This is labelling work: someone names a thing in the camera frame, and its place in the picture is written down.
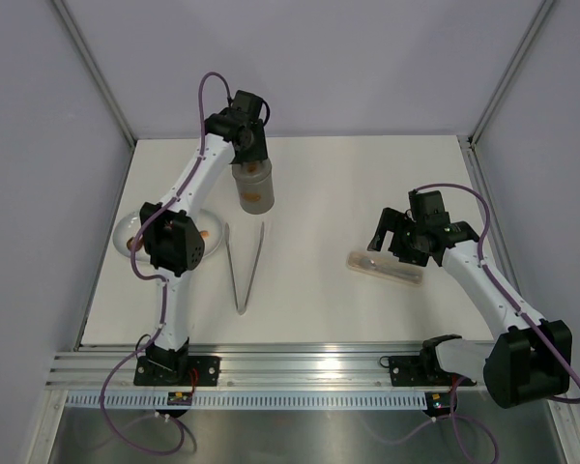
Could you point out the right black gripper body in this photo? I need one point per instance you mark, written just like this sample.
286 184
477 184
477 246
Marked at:
413 229

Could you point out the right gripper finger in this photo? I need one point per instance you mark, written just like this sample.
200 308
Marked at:
390 220
398 246

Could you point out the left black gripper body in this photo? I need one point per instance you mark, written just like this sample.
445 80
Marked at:
255 150

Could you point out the grey cylindrical lunch container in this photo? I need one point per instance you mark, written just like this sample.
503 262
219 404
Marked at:
258 198

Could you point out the steel serving tongs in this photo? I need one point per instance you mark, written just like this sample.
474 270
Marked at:
243 272

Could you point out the grey lid with leather strap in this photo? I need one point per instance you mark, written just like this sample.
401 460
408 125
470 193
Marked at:
252 172

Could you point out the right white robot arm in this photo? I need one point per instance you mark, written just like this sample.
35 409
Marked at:
530 357

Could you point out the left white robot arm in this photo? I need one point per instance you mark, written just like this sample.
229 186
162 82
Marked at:
174 245

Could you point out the clear cutlery case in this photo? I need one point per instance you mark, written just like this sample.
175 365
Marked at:
384 267

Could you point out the white oval plate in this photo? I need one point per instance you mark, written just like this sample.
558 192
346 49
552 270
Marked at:
128 225

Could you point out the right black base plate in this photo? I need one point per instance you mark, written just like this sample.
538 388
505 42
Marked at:
409 371

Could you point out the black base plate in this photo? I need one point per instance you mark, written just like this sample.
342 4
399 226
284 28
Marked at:
409 371
201 371

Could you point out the aluminium mounting rail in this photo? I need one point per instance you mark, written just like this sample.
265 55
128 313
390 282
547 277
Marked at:
251 367

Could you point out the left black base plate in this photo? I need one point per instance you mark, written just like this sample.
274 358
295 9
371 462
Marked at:
201 371

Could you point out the white slotted cable duct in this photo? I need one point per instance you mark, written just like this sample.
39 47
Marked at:
253 400

